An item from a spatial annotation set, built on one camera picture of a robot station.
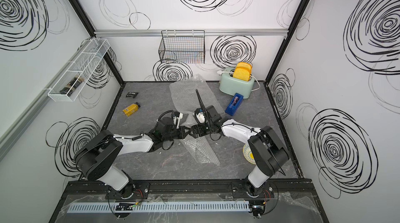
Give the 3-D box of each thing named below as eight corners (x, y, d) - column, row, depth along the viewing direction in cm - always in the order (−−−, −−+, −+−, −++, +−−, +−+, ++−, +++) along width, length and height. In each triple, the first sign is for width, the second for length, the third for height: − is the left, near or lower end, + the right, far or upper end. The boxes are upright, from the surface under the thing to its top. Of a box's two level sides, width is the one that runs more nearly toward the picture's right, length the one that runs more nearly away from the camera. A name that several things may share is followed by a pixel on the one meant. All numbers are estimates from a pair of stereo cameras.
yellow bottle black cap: (125, 114, 104) (122, 110, 101) (137, 104, 109) (135, 100, 106) (129, 117, 102) (126, 113, 99) (141, 107, 107) (139, 104, 104)
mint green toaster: (217, 95, 114) (219, 80, 102) (219, 86, 119) (221, 71, 108) (248, 101, 110) (253, 87, 98) (249, 92, 116) (254, 77, 104)
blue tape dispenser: (225, 112, 104) (226, 107, 99) (234, 97, 112) (235, 92, 107) (233, 116, 102) (235, 111, 97) (242, 101, 110) (244, 95, 105)
